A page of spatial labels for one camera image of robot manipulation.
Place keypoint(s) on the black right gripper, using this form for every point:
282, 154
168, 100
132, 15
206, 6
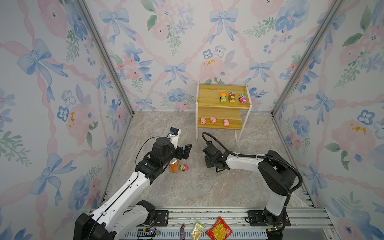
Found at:
207, 165

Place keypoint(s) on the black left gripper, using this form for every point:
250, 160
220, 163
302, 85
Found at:
180, 155

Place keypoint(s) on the pink green toy truck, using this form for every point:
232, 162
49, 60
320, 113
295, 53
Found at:
184, 167

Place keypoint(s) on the green orange toy car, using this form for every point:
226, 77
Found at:
223, 97

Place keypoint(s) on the grey green toy truck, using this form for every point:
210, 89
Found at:
232, 97

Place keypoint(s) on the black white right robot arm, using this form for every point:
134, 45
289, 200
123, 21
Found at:
281, 177

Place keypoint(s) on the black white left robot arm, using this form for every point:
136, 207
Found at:
112, 220

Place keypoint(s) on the wooden two-tier shelf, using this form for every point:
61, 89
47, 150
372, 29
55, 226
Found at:
208, 104

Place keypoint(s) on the orange soda can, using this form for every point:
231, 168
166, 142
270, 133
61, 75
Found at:
174, 166

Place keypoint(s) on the red snack packet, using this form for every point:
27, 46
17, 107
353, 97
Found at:
220, 230

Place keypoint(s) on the yellow green snack packet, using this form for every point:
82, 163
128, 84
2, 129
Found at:
197, 231

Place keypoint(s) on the purple small bottle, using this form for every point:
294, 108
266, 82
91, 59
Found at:
182, 232

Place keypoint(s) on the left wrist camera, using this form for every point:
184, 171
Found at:
174, 134

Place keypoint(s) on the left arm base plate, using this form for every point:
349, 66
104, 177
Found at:
158, 218

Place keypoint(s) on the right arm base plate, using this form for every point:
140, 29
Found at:
264, 218

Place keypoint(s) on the aluminium front rail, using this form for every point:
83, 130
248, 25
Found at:
306, 224

